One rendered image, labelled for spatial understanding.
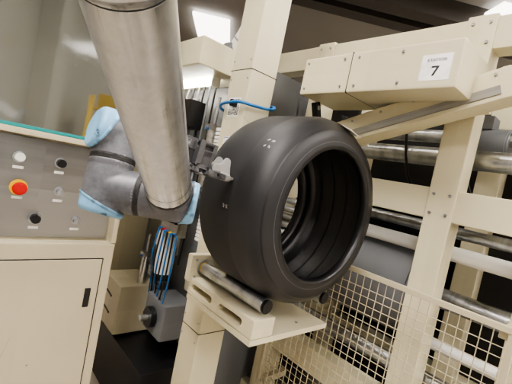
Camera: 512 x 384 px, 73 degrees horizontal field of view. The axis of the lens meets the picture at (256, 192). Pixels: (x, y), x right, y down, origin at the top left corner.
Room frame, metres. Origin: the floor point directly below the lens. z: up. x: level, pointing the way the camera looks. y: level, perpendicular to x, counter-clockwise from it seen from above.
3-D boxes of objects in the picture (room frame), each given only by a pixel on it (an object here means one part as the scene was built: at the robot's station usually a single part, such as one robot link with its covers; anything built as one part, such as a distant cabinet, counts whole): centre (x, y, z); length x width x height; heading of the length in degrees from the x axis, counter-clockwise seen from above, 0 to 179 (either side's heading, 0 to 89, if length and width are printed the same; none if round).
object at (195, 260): (1.35, 0.03, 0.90); 0.40 x 0.03 x 0.10; 132
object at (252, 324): (1.12, 0.02, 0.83); 0.36 x 0.09 x 0.06; 42
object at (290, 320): (1.21, -0.08, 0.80); 0.37 x 0.36 x 0.02; 132
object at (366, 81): (1.32, -0.39, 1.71); 0.61 x 0.25 x 0.15; 42
